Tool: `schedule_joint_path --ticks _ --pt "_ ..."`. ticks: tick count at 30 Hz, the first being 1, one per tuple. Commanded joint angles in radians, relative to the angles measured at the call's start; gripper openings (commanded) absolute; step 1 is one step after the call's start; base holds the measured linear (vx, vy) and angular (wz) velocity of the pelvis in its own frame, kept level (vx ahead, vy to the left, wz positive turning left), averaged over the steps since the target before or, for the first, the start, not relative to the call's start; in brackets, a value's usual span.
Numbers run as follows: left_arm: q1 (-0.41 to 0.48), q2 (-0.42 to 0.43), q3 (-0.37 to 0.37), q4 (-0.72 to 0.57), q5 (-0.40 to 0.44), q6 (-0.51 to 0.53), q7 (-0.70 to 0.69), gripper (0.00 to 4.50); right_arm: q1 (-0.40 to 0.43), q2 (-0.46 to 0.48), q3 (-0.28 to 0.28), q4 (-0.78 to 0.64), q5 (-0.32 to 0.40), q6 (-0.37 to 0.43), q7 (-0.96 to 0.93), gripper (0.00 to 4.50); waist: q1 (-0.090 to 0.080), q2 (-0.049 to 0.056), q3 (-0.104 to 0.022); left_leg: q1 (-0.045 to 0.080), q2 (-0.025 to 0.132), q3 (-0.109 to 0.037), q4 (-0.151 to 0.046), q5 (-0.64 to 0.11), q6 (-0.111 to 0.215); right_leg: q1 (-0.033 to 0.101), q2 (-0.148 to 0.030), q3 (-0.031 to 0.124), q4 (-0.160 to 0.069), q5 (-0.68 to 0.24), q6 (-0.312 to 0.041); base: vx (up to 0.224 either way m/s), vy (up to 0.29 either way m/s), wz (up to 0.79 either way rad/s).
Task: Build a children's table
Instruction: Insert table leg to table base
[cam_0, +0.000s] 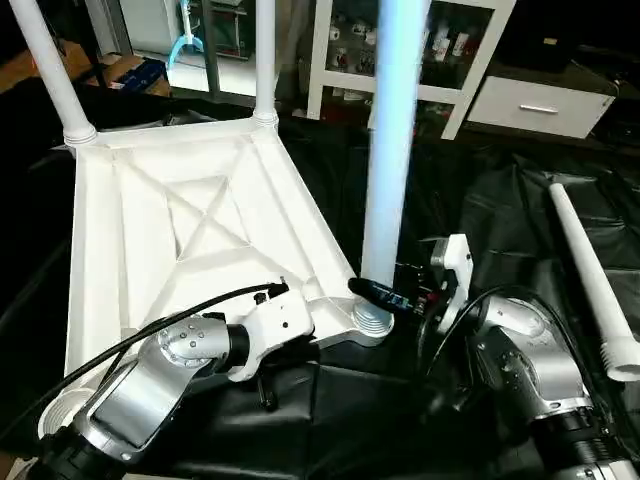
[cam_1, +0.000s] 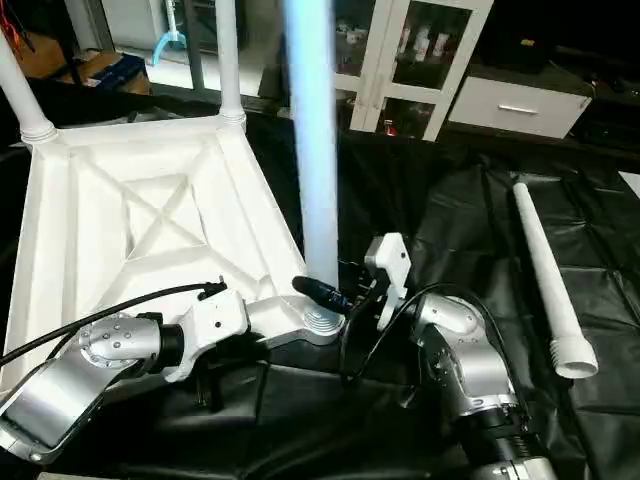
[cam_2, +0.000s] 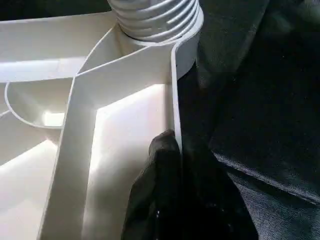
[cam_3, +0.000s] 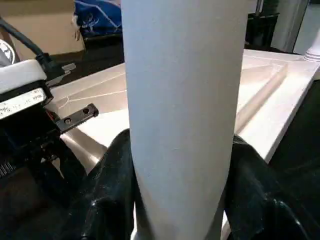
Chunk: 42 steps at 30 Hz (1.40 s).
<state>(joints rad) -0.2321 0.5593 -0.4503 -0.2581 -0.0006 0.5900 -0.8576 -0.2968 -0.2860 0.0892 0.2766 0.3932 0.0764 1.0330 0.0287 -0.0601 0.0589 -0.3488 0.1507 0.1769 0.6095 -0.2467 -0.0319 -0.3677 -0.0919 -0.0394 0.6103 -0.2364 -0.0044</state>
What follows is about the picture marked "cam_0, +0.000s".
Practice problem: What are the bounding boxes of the white glass-door cabinet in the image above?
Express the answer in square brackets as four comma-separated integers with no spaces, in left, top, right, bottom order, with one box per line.
[306,0,517,140]

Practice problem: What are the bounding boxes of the black work mat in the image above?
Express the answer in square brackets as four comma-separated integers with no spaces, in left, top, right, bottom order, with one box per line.
[0,90,640,480]

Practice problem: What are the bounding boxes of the white plastic table leg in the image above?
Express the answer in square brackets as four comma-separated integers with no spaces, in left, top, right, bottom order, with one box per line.
[349,0,432,333]
[9,0,100,147]
[546,180,640,384]
[252,0,280,127]

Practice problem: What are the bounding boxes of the grey metal pole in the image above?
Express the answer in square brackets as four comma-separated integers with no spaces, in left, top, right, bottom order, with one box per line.
[199,0,224,100]

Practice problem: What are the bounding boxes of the white low drawer unit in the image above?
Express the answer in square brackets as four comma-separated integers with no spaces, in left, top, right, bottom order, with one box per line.
[467,74,617,140]

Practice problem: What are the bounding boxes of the white plastic table top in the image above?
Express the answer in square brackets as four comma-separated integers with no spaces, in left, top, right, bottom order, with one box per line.
[37,110,397,443]

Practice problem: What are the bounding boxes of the blue cardboard box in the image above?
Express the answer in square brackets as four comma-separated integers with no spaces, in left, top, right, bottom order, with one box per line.
[99,57,170,94]

